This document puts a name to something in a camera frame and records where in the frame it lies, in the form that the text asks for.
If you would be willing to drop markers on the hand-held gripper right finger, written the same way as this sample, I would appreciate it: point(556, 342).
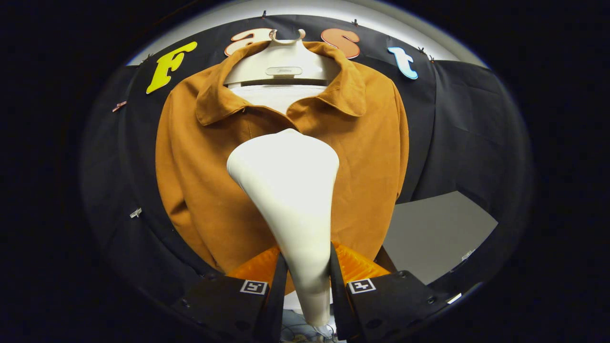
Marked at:
point(340, 305)

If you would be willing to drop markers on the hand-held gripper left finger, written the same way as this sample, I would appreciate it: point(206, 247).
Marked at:
point(275, 305)

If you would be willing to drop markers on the white garment steamer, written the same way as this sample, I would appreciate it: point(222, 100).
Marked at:
point(286, 190)

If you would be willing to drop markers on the orange-brown button shirt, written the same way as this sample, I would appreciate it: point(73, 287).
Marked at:
point(200, 190)

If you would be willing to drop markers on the white garment hanger board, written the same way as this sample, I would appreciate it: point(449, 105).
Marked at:
point(281, 57)

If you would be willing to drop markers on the silver clip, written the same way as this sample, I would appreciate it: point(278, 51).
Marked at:
point(136, 213)

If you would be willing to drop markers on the black backdrop cloth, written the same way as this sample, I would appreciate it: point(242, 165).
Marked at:
point(476, 119)

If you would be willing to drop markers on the pink clip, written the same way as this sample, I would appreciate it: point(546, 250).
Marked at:
point(119, 106)

